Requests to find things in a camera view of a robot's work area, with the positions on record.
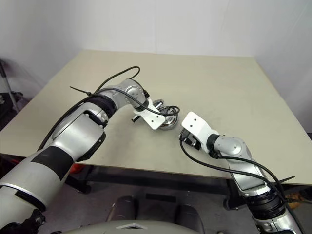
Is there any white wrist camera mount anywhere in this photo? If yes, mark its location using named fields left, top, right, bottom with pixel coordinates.
left=180, top=111, right=219, bottom=150
left=133, top=98, right=166, bottom=131

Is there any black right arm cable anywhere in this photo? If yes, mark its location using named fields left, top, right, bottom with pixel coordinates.
left=179, top=136, right=293, bottom=208

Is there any black zip tie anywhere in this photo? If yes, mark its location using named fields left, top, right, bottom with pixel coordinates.
left=276, top=175, right=296, bottom=190
left=69, top=85, right=96, bottom=97

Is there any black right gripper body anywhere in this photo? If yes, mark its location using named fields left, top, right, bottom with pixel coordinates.
left=179, top=128, right=202, bottom=151

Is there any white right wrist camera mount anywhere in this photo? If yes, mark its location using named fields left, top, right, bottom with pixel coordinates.
left=180, top=111, right=219, bottom=150

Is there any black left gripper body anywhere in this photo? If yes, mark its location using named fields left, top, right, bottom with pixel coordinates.
left=131, top=99, right=169, bottom=123

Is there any grey robot torso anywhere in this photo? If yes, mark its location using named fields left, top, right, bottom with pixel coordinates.
left=62, top=218, right=189, bottom=234

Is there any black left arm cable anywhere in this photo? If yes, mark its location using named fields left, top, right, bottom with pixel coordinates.
left=36, top=66, right=181, bottom=150

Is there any yellow and black clutter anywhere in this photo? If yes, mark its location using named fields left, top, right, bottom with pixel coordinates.
left=284, top=189, right=312, bottom=208

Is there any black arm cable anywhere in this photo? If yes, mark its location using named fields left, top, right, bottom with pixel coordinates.
left=179, top=136, right=293, bottom=208
left=36, top=66, right=181, bottom=150

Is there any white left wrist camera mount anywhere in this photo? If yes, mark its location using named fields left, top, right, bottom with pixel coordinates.
left=133, top=98, right=166, bottom=131

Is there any black table frame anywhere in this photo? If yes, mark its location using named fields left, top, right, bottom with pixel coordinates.
left=65, top=162, right=245, bottom=211

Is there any small round metal object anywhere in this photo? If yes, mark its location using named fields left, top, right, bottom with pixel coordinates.
left=159, top=114, right=179, bottom=132

